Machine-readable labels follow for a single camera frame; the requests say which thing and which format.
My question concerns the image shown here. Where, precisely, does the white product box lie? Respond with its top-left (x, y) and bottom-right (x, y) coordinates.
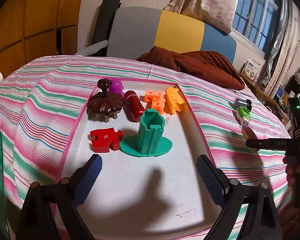
top-left (241, 59), bottom-right (260, 80)

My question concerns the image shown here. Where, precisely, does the striped pink green bedsheet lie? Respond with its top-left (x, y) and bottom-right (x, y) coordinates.
top-left (0, 56), bottom-right (291, 210)

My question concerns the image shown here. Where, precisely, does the black grey cylinder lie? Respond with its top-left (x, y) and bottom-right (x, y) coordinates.
top-left (234, 98), bottom-right (252, 111)

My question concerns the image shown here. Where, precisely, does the yellow-orange comb-like toy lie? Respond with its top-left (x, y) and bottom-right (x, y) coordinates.
top-left (165, 87), bottom-right (185, 115)

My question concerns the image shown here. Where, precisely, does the green plug-in device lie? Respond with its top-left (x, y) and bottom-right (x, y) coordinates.
top-left (236, 106), bottom-right (251, 125)

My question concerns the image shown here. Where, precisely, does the pink-rimmed white tray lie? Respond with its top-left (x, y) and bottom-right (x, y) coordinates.
top-left (48, 78), bottom-right (231, 240)

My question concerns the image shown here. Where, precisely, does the red metallic cylinder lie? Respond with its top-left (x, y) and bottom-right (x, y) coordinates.
top-left (124, 90), bottom-right (145, 122)

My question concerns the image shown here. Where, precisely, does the orange block toy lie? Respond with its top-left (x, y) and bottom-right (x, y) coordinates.
top-left (144, 90), bottom-right (165, 114)

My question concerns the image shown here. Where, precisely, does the wooden wardrobe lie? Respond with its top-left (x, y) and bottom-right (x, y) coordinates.
top-left (0, 0), bottom-right (81, 77)

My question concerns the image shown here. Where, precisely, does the purple perforated plastic toy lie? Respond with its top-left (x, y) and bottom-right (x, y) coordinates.
top-left (108, 79), bottom-right (124, 97)

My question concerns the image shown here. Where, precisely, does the window with blue panes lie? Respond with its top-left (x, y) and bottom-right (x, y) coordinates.
top-left (232, 0), bottom-right (280, 53)

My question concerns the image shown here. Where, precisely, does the red puzzle piece K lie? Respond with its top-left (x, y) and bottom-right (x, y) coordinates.
top-left (90, 127), bottom-right (123, 153)

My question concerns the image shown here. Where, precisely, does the black rolled mat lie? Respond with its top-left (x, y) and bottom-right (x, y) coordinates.
top-left (91, 0), bottom-right (121, 56)

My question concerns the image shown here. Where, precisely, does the rust brown blanket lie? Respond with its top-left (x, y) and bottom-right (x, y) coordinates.
top-left (137, 46), bottom-right (245, 90)

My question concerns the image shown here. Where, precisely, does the beige floral curtain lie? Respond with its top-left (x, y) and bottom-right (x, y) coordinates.
top-left (165, 0), bottom-right (237, 34)

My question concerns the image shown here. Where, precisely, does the black camera box green light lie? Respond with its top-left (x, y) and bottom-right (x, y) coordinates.
top-left (288, 97), bottom-right (300, 139)

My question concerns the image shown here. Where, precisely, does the grey yellow blue headboard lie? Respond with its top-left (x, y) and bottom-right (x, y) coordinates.
top-left (106, 7), bottom-right (236, 62)

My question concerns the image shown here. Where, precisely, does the person's right hand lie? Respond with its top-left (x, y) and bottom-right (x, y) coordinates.
top-left (282, 155), bottom-right (300, 187)

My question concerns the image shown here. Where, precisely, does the wooden desk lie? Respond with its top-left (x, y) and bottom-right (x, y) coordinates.
top-left (239, 73), bottom-right (289, 125)

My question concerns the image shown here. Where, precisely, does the teal flanged plastic holder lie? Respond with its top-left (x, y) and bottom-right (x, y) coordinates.
top-left (120, 108), bottom-right (173, 158)

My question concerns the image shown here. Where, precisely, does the purple oval case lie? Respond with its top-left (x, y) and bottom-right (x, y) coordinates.
top-left (241, 125), bottom-right (257, 141)

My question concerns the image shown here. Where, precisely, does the dark brown mushroom ornament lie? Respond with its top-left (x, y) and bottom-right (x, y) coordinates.
top-left (87, 79), bottom-right (125, 123)

